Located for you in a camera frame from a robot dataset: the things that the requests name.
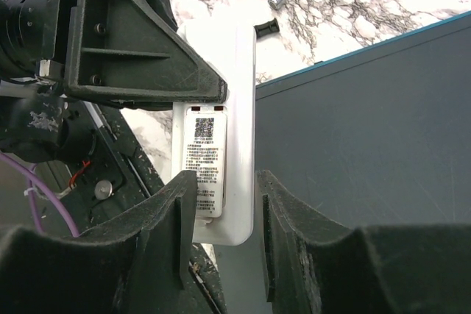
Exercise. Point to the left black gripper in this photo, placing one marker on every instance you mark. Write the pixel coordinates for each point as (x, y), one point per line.
(125, 53)

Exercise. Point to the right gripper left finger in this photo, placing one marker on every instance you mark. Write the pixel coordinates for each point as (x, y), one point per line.
(45, 274)

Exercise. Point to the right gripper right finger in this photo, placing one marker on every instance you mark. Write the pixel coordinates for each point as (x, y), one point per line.
(313, 264)

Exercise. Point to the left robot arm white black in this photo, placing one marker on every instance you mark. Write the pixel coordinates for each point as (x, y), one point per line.
(33, 124)

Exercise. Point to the dark flat metal box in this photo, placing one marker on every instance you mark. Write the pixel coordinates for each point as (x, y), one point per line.
(379, 137)

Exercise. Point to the black T-handle tool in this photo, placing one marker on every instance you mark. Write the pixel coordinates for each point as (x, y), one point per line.
(269, 28)

